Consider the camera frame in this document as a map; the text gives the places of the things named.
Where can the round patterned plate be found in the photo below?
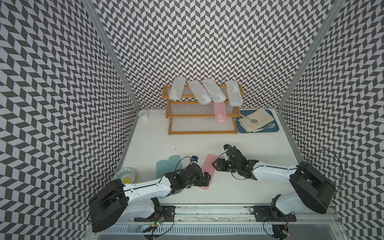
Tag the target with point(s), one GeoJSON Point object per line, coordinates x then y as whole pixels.
{"type": "Point", "coordinates": [125, 175]}

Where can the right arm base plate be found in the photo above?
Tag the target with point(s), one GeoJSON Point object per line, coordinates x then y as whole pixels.
{"type": "Point", "coordinates": [265, 213]}

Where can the teal rectangular tray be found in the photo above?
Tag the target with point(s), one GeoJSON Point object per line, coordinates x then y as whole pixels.
{"type": "Point", "coordinates": [248, 112]}

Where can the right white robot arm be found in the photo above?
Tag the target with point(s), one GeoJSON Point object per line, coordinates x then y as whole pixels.
{"type": "Point", "coordinates": [312, 190]}

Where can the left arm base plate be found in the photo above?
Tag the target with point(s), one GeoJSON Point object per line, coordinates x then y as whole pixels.
{"type": "Point", "coordinates": [167, 214]}

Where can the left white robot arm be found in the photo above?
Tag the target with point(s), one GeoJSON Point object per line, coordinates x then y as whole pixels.
{"type": "Point", "coordinates": [118, 201]}

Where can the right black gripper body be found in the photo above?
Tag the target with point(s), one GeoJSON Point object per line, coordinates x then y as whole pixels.
{"type": "Point", "coordinates": [235, 166]}

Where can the clear pencil case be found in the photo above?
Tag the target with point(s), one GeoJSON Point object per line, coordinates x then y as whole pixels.
{"type": "Point", "coordinates": [214, 91]}
{"type": "Point", "coordinates": [200, 92]}
{"type": "Point", "coordinates": [177, 88]}
{"type": "Point", "coordinates": [234, 93]}

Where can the metal spoon white handle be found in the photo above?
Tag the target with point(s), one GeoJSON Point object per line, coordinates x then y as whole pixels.
{"type": "Point", "coordinates": [269, 126]}

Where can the metal spoon pink handle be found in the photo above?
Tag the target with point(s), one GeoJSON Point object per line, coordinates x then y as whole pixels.
{"type": "Point", "coordinates": [245, 118]}

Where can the teal pencil case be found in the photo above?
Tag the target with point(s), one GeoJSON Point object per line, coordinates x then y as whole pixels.
{"type": "Point", "coordinates": [174, 163]}
{"type": "Point", "coordinates": [163, 167]}

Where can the aluminium front rail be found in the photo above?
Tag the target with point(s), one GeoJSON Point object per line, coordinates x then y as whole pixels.
{"type": "Point", "coordinates": [219, 213]}

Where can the pink pencil case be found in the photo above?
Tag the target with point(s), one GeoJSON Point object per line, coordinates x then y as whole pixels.
{"type": "Point", "coordinates": [220, 113]}
{"type": "Point", "coordinates": [209, 168]}

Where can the beige folded cloth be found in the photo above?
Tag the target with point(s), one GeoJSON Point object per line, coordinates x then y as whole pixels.
{"type": "Point", "coordinates": [261, 115]}

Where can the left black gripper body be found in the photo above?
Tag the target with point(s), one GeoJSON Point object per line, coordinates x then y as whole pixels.
{"type": "Point", "coordinates": [197, 182]}

